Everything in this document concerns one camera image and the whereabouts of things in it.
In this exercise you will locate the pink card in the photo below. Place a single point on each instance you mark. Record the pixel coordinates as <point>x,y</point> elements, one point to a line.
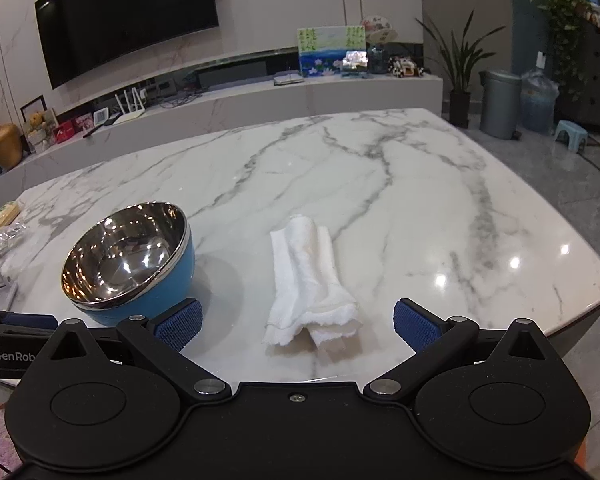
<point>84,122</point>

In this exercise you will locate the trailing green plant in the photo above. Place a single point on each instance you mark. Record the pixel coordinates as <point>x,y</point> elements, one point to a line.
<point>560,15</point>

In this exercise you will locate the red box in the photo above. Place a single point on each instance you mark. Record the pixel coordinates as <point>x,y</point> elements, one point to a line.
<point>66,131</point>

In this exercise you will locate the small blue stool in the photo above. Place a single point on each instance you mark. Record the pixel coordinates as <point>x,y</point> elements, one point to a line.
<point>571,135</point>

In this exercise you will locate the white router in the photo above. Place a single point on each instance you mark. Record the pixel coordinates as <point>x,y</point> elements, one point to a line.
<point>130,112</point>

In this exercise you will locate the tall potted plant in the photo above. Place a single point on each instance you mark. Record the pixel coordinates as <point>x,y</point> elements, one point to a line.
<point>459,105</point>

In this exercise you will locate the blue water jug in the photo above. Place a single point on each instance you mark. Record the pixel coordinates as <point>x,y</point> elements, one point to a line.
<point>539,102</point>

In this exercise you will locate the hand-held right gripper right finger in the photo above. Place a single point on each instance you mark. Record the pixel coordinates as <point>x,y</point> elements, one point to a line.
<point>416,329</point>

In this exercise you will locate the black picture frame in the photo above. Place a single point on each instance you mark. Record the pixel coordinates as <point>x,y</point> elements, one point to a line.
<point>33,107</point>

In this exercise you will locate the black wall television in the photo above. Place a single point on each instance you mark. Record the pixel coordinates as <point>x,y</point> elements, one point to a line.
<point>125,15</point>

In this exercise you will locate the blue steel bowl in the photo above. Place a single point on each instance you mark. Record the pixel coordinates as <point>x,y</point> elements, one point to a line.
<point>125,260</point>

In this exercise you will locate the white towel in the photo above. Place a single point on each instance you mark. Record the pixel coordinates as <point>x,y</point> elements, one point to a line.
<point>307,280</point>

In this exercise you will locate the golden vase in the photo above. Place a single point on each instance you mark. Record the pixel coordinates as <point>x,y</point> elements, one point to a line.
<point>4,147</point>

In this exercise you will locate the round glass jar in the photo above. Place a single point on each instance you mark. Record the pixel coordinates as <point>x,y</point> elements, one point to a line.
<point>379,58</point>

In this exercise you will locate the round paper hand fan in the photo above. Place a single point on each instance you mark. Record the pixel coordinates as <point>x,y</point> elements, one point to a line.
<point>377,27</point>

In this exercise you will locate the small white clock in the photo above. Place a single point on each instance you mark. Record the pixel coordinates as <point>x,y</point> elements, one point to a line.
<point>102,118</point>

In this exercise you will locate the lotus pond painting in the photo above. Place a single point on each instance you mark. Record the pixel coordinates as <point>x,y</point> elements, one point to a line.
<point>325,47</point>

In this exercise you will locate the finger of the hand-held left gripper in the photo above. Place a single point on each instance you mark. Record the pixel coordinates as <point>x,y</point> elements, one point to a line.
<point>27,321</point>

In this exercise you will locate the yellow flower decoration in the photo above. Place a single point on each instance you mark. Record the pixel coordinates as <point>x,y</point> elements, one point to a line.
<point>39,127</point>

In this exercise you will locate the small toy model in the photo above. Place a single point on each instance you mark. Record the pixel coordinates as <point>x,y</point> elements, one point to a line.
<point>406,67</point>

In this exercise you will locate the white set-top box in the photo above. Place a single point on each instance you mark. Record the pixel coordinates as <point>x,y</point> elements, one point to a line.
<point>288,79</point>

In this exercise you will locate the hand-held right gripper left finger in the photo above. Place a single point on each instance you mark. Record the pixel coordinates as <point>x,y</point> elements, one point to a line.
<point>180,326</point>

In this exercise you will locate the plastic wrapped bamboo chopsticks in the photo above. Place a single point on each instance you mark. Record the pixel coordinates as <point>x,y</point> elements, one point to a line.
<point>0,222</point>

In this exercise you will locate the grey trash can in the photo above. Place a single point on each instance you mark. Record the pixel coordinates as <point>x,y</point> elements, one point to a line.
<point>500,105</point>

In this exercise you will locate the black pen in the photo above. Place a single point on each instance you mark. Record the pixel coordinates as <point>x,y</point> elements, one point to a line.
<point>100,126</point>

